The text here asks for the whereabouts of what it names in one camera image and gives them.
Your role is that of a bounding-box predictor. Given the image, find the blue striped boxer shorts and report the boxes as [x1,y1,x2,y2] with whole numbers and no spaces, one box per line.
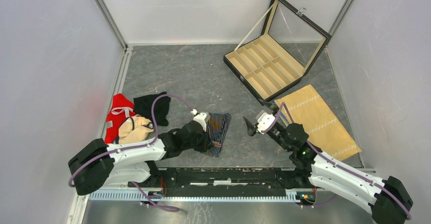
[203,113,231,157]

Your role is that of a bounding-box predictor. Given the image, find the black underwear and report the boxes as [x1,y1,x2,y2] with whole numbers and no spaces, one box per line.
[133,92,171,126]

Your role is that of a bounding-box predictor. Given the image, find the black compartment box glass lid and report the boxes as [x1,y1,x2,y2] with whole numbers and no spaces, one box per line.
[223,0,331,105]

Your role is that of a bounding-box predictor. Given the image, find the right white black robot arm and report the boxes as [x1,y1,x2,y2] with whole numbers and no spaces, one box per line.
[244,113,413,223]

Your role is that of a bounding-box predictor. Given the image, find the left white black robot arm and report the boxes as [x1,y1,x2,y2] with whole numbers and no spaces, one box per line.
[68,120,214,196]

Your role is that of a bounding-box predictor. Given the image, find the beige underwear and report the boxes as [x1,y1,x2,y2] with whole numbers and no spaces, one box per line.
[114,116,154,144]

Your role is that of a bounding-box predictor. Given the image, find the red underwear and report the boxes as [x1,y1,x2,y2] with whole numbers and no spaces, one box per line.
[104,93,136,144]

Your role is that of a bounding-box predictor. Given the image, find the tan cloth mat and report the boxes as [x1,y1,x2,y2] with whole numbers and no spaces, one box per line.
[275,85,361,161]

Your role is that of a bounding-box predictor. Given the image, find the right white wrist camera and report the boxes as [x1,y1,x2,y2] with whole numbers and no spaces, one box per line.
[256,110,279,134]

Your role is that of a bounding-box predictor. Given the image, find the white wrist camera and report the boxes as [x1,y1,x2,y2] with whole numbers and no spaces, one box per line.
[191,109,210,132]
[256,110,279,134]

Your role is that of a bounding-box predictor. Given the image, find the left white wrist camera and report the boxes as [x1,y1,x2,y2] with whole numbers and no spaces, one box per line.
[191,109,210,132]

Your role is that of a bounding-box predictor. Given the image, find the white cable tray strip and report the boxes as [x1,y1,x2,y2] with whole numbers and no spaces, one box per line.
[89,189,300,204]

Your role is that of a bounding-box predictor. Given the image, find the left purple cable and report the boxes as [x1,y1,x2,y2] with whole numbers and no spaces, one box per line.
[68,93,196,213]

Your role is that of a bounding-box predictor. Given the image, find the purple cable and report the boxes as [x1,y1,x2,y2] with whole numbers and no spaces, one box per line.
[269,102,413,221]
[68,93,196,213]

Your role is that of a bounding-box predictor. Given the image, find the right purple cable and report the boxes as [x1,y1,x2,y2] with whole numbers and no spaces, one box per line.
[269,102,413,221]

